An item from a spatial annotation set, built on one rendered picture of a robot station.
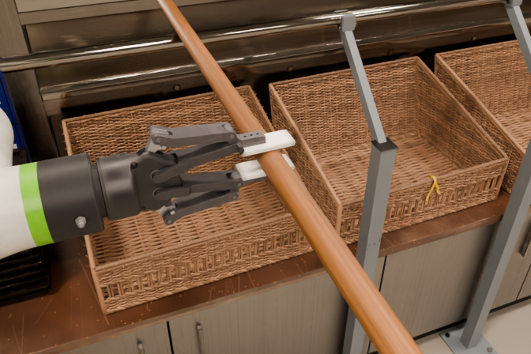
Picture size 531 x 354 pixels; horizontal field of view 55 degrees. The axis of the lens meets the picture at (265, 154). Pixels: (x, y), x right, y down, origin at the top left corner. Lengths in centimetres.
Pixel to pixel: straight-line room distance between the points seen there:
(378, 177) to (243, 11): 65
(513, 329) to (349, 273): 168
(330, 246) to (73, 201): 27
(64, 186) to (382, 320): 34
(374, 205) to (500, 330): 103
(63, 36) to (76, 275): 61
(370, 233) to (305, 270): 20
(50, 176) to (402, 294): 124
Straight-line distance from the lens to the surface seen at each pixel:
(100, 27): 147
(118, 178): 58
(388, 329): 45
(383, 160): 114
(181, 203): 65
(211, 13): 151
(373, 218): 124
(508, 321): 216
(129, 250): 142
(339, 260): 50
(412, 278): 161
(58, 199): 58
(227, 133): 60
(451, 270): 170
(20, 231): 59
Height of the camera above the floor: 157
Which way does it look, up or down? 35 degrees down
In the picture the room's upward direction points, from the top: straight up
